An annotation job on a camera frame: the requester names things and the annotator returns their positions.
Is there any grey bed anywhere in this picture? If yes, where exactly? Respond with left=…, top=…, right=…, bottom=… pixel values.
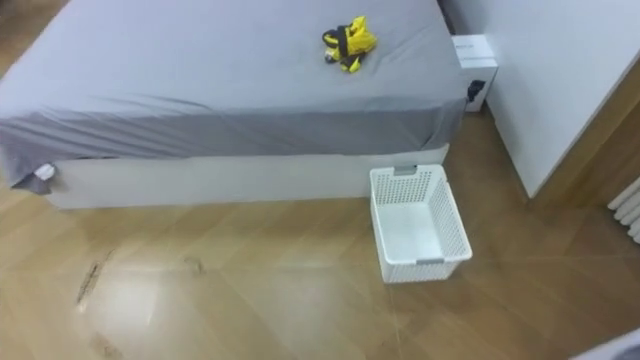
left=0, top=0, right=470, bottom=210

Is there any white radiator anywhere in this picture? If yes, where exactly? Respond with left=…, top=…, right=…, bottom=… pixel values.
left=606, top=176, right=640, bottom=246

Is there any white cardboard box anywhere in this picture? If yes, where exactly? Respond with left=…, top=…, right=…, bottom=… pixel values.
left=451, top=33, right=500, bottom=114

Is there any white cabinet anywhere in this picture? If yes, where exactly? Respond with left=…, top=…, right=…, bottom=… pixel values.
left=438, top=0, right=640, bottom=199

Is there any white perforated plastic basket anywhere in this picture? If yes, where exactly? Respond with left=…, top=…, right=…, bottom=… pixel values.
left=369, top=163, right=474, bottom=285

